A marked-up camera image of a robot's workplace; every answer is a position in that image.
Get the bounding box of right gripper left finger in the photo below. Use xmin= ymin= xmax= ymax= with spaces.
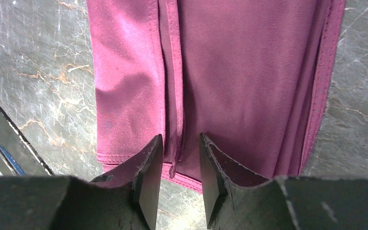
xmin=0 ymin=135 xmax=163 ymax=230

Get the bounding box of purple cloth napkin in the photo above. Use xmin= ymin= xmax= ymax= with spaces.
xmin=87 ymin=0 xmax=345 ymax=192

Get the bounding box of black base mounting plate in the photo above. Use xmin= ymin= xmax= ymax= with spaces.
xmin=0 ymin=106 xmax=54 ymax=176

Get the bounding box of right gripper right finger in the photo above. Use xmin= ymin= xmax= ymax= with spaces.
xmin=199 ymin=133 xmax=368 ymax=230

